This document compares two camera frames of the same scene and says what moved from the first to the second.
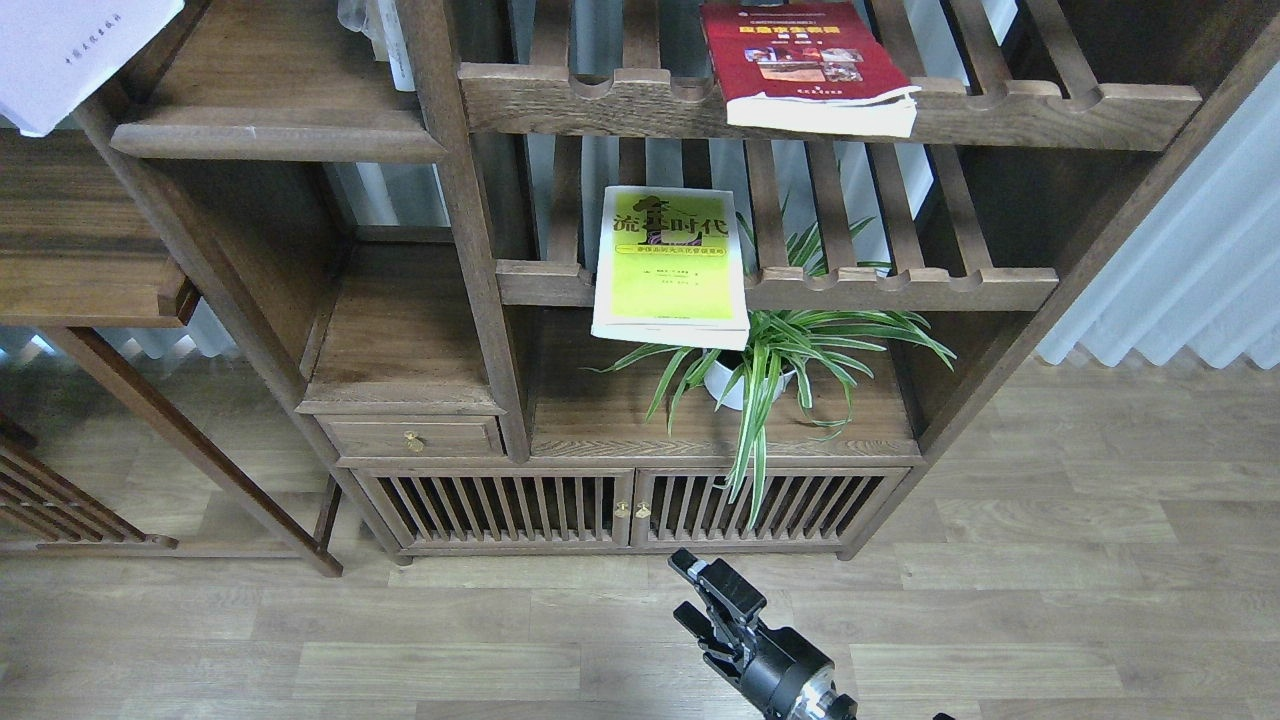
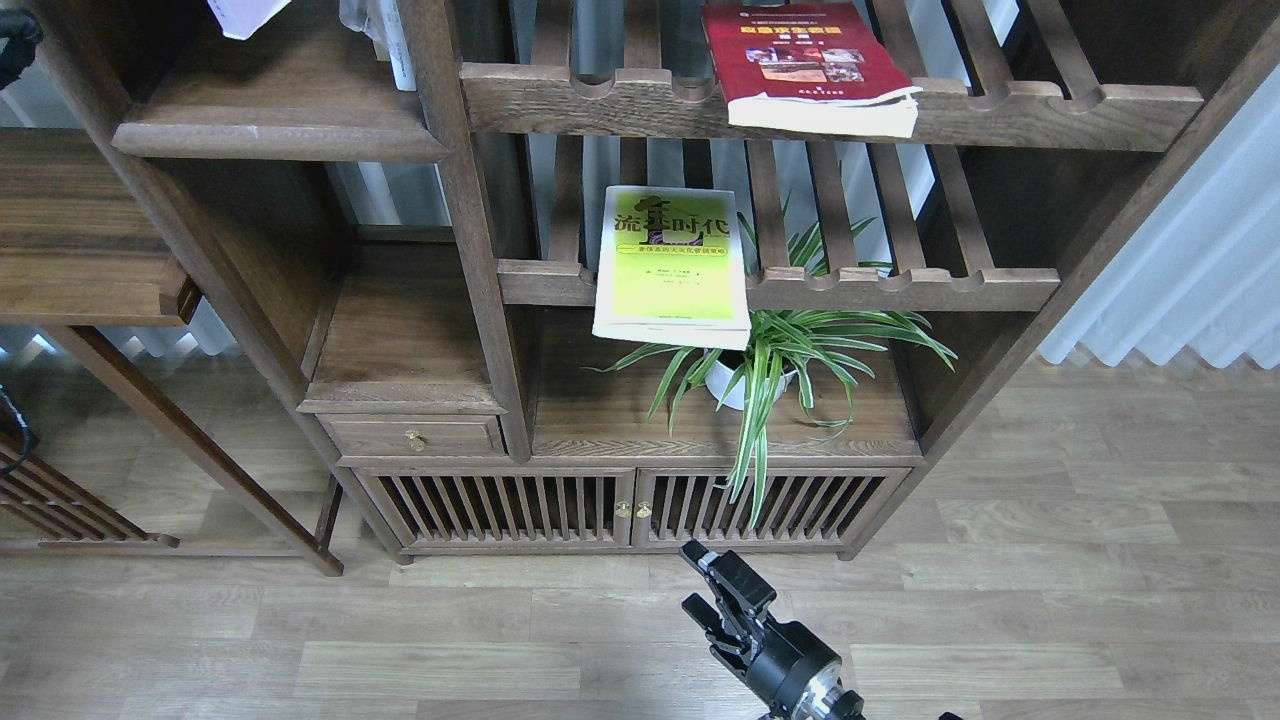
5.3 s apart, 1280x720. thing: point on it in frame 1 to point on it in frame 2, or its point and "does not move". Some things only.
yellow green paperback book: [669, 269] does not move
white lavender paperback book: [52, 52] to [240, 18]
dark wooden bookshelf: [573, 277] does not move
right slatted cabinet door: [689, 507] does not move
